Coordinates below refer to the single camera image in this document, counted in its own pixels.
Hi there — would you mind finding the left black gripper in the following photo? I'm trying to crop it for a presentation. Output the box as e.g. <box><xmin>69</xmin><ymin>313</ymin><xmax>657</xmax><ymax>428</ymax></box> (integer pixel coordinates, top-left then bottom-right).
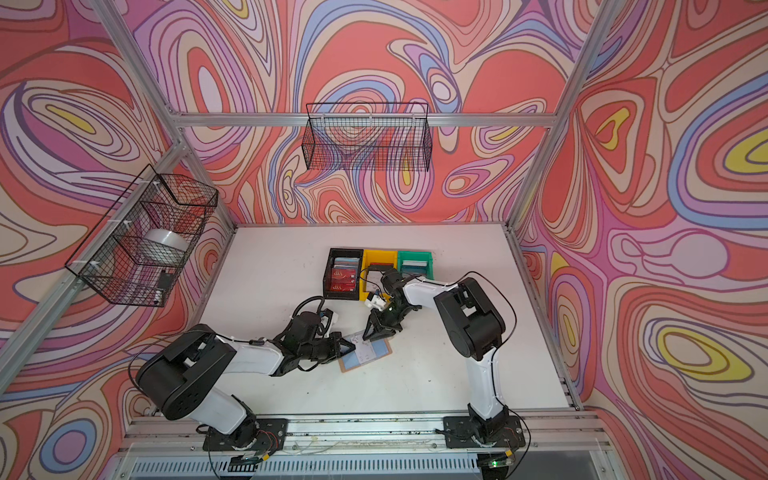
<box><xmin>298</xmin><ymin>334</ymin><xmax>358</xmax><ymax>366</ymax></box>

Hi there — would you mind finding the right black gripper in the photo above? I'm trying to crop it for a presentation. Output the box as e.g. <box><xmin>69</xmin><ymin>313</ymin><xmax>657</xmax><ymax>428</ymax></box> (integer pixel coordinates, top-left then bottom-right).
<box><xmin>363</xmin><ymin>300</ymin><xmax>417</xmax><ymax>341</ymax></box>

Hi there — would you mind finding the tan leather card holder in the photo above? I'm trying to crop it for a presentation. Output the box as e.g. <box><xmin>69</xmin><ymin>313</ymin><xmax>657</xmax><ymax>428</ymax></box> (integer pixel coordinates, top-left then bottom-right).
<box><xmin>339</xmin><ymin>332</ymin><xmax>392</xmax><ymax>373</ymax></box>

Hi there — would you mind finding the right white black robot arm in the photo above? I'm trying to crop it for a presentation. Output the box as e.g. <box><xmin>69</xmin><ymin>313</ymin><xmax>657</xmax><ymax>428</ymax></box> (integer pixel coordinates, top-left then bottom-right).
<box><xmin>363</xmin><ymin>268</ymin><xmax>526</xmax><ymax>452</ymax></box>

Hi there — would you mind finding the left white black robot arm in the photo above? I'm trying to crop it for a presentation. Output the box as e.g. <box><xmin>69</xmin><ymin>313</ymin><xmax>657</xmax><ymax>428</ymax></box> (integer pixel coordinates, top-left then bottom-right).
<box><xmin>133</xmin><ymin>310</ymin><xmax>356</xmax><ymax>450</ymax></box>

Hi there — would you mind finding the red VIP cards stack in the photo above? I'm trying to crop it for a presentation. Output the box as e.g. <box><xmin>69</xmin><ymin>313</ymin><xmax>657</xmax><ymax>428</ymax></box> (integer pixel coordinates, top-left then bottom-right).
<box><xmin>329</xmin><ymin>257</ymin><xmax>359</xmax><ymax>293</ymax></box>

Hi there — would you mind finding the black plastic bin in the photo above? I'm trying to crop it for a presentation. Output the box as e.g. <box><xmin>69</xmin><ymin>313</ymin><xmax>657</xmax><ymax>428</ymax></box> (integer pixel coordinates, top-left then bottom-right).
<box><xmin>322</xmin><ymin>248</ymin><xmax>364</xmax><ymax>301</ymax></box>

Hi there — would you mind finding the yellow plastic bin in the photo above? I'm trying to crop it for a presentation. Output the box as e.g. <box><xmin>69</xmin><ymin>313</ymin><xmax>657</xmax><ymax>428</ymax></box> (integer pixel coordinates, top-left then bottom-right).
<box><xmin>358</xmin><ymin>249</ymin><xmax>398</xmax><ymax>301</ymax></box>

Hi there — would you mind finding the green plastic bin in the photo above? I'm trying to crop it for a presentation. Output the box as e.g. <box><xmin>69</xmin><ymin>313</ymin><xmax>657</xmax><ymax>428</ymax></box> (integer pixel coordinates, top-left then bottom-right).
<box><xmin>397</xmin><ymin>250</ymin><xmax>434</xmax><ymax>280</ymax></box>

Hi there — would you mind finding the white roll in basket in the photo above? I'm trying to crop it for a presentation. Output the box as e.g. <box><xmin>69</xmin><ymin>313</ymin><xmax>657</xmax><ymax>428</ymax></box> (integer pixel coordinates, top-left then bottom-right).
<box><xmin>141</xmin><ymin>229</ymin><xmax>189</xmax><ymax>266</ymax></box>

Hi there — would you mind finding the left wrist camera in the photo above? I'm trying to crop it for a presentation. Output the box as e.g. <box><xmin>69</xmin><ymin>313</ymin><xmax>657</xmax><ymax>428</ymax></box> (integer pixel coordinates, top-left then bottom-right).
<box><xmin>321</xmin><ymin>308</ymin><xmax>339</xmax><ymax>326</ymax></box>

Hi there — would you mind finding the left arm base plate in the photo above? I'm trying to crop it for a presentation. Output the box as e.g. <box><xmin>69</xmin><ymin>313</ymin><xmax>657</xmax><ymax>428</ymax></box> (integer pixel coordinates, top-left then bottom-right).
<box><xmin>203</xmin><ymin>418</ymin><xmax>289</xmax><ymax>454</ymax></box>

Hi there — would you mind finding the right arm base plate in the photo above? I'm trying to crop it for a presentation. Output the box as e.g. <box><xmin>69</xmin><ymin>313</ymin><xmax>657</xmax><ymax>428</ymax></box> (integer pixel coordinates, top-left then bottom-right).
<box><xmin>437</xmin><ymin>413</ymin><xmax>527</xmax><ymax>451</ymax></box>

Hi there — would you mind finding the back black wire basket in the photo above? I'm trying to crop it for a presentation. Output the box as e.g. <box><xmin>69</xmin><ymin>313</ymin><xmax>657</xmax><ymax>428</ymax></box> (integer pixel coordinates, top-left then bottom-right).
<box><xmin>301</xmin><ymin>101</ymin><xmax>433</xmax><ymax>172</ymax></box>

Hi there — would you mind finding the black wire basket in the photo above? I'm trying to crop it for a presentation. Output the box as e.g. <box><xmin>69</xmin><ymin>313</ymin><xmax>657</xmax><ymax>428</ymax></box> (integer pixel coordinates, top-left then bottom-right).
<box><xmin>301</xmin><ymin>101</ymin><xmax>433</xmax><ymax>172</ymax></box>
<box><xmin>65</xmin><ymin>166</ymin><xmax>219</xmax><ymax>308</ymax></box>

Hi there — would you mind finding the left black wire basket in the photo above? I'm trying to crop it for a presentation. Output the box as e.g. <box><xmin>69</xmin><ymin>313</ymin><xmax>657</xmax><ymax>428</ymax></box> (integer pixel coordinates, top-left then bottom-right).
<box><xmin>65</xmin><ymin>166</ymin><xmax>219</xmax><ymax>308</ymax></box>

